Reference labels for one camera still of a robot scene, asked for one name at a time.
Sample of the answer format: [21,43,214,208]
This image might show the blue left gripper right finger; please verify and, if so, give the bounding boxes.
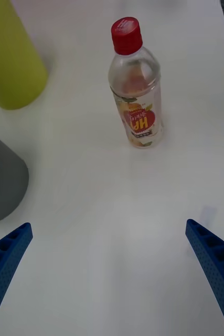
[185,219,224,336]

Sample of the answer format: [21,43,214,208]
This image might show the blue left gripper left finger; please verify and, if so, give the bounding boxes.
[0,222,34,334]

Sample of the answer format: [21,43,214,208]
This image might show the clear bottle with red cap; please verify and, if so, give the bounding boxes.
[108,16,164,150]

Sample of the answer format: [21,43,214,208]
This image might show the grey plastic bin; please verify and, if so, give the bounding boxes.
[0,128,30,224]

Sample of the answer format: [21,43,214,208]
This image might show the yellow-green plastic bin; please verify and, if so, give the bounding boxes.
[0,0,49,110]

